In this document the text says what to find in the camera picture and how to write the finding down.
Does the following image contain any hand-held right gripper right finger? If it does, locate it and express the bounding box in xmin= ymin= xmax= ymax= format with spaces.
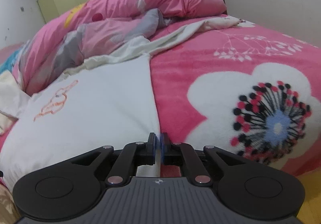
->
xmin=160 ymin=133 xmax=247 ymax=186

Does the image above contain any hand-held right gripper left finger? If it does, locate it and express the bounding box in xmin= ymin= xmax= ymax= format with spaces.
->
xmin=71 ymin=132 xmax=157 ymax=186

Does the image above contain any white sweatshirt orange bear outline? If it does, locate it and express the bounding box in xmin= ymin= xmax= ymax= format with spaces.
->
xmin=0 ymin=17 xmax=241 ymax=189

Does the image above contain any pink floral bed blanket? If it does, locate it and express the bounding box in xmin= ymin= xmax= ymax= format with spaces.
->
xmin=149 ymin=14 xmax=321 ymax=179

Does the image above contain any pink patterned duvet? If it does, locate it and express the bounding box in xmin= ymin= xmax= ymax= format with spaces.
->
xmin=0 ymin=0 xmax=227 ymax=96

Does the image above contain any white folded fleece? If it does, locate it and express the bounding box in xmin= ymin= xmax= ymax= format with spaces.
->
xmin=0 ymin=71 xmax=32 ymax=134

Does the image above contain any pink white headboard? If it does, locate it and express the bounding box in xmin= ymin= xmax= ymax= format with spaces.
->
xmin=0 ymin=45 xmax=28 ymax=66

